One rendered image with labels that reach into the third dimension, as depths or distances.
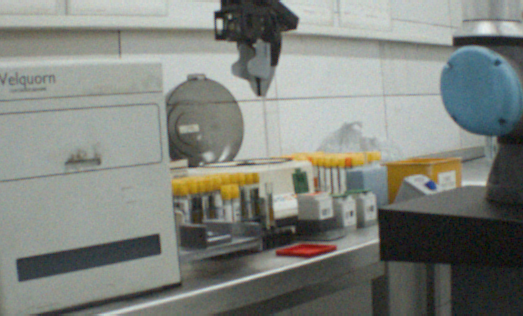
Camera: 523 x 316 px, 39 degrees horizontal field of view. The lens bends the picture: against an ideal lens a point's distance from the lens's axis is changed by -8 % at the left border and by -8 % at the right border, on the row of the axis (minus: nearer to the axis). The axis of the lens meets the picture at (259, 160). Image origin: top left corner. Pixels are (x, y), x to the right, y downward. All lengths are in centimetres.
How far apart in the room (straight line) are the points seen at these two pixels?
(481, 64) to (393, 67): 162
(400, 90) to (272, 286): 160
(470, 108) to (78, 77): 49
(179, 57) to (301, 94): 45
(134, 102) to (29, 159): 17
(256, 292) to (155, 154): 24
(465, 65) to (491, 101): 6
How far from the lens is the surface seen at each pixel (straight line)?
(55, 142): 91
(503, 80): 97
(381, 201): 157
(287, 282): 112
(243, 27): 128
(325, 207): 134
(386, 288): 138
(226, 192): 120
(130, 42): 180
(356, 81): 241
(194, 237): 110
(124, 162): 96
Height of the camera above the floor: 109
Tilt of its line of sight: 3 degrees down
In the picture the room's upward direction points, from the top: 4 degrees counter-clockwise
